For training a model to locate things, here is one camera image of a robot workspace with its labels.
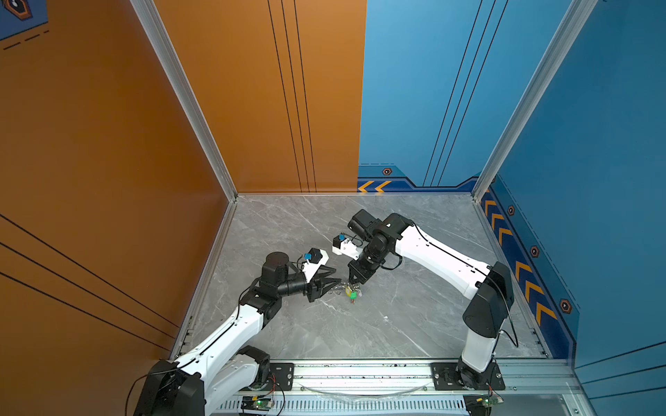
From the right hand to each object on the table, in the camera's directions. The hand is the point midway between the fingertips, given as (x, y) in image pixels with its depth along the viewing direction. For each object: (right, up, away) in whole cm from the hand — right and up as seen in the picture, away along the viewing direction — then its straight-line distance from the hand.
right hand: (349, 279), depth 76 cm
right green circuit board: (+36, -33, -6) cm, 49 cm away
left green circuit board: (-26, -33, -5) cm, 42 cm away
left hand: (-4, +2, 0) cm, 4 cm away
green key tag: (+1, -6, +5) cm, 8 cm away
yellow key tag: (0, -5, +3) cm, 6 cm away
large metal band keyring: (-1, -1, 0) cm, 2 cm away
